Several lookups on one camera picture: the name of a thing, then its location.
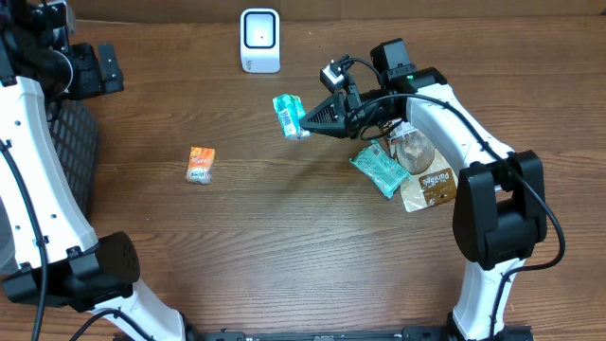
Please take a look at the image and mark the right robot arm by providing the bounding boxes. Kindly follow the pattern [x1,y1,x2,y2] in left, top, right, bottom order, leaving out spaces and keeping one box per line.
[300,39,547,340]

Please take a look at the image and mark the long teal wipes pack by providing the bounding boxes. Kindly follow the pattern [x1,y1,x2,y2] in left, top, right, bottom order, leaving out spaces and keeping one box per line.
[349,140,411,200]

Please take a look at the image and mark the grey plastic shopping basket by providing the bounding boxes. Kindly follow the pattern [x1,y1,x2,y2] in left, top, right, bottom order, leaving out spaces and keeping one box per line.
[0,97,102,278]

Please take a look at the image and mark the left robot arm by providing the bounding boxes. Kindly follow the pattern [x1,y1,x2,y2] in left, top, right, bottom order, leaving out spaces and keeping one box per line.
[1,1,196,340]

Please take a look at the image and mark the orange snack packet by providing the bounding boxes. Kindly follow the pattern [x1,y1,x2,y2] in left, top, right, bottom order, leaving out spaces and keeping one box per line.
[186,147,216,185]

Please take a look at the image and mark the white barcode scanner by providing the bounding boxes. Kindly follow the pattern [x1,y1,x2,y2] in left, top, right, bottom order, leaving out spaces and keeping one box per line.
[240,8,280,74]

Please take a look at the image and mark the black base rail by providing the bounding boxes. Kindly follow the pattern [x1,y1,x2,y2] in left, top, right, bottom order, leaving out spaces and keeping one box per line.
[198,325,536,341]

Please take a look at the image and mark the teal gum packet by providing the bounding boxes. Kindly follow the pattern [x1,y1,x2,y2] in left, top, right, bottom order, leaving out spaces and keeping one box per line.
[273,94,312,140]

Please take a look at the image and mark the brown bread pouch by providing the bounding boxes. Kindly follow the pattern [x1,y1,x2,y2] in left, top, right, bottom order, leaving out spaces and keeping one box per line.
[380,119,458,212]

